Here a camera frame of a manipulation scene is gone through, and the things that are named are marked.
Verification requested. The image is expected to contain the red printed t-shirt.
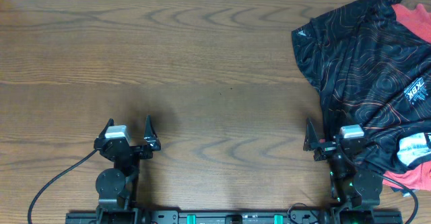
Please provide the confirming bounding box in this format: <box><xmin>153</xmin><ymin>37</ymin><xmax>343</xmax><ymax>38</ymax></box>
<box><xmin>385</xmin><ymin>4</ymin><xmax>430</xmax><ymax>191</ymax></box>

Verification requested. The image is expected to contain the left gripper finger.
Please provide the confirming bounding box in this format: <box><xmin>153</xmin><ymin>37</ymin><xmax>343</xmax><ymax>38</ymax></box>
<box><xmin>99</xmin><ymin>118</ymin><xmax>114</xmax><ymax>137</ymax></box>
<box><xmin>144</xmin><ymin>115</ymin><xmax>158</xmax><ymax>145</ymax></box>

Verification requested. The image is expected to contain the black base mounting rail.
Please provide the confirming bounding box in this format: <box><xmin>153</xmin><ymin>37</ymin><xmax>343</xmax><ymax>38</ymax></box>
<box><xmin>65</xmin><ymin>210</ymin><xmax>403</xmax><ymax>224</ymax></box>

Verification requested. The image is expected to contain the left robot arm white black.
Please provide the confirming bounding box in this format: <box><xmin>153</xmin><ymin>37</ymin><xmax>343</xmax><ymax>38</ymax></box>
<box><xmin>94</xmin><ymin>116</ymin><xmax>161</xmax><ymax>224</ymax></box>

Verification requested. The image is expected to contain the black patterned sports jersey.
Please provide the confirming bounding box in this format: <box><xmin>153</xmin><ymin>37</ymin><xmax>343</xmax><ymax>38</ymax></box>
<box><xmin>292</xmin><ymin>0</ymin><xmax>430</xmax><ymax>174</ymax></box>

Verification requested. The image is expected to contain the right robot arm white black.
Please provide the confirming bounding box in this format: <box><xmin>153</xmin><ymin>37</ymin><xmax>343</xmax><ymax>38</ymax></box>
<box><xmin>303</xmin><ymin>118</ymin><xmax>383</xmax><ymax>223</ymax></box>

